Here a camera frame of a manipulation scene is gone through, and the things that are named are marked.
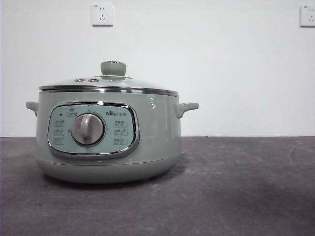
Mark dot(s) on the glass lid with green knob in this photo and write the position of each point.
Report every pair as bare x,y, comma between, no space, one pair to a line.
113,69

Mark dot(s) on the white wall socket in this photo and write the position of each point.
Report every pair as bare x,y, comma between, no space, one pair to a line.
102,14
308,16

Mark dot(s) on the pale green electric cooking pot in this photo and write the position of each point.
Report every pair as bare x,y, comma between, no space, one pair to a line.
152,127

